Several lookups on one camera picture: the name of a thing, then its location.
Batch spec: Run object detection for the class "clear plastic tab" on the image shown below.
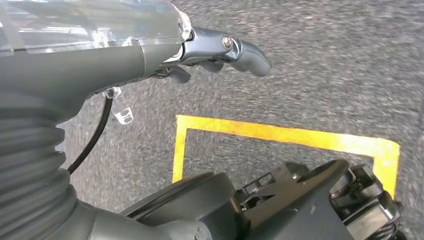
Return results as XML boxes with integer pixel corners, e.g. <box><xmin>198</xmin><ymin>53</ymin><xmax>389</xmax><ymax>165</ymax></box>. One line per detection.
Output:
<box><xmin>104</xmin><ymin>86</ymin><xmax>134</xmax><ymax>126</ymax></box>

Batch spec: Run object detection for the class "yellow floor tape square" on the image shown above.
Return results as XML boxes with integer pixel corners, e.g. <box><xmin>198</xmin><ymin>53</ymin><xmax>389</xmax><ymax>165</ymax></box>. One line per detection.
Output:
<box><xmin>172</xmin><ymin>114</ymin><xmax>401</xmax><ymax>200</ymax></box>

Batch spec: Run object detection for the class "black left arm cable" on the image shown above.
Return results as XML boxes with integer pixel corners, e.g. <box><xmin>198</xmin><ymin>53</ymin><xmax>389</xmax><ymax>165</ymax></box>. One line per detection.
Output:
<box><xmin>66</xmin><ymin>96</ymin><xmax>114</xmax><ymax>175</ymax></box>

